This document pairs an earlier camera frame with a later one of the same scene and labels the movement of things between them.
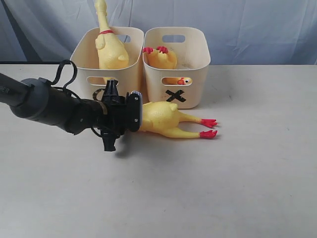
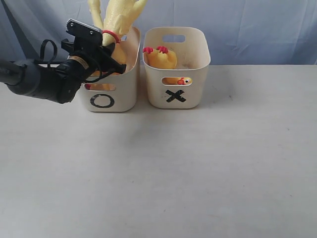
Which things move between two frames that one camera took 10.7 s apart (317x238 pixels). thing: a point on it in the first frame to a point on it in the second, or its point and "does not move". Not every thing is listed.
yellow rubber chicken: [165, 117] to [119, 15]
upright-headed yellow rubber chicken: [161, 57] does not move
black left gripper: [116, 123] to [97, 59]
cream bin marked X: [186, 85] does not move
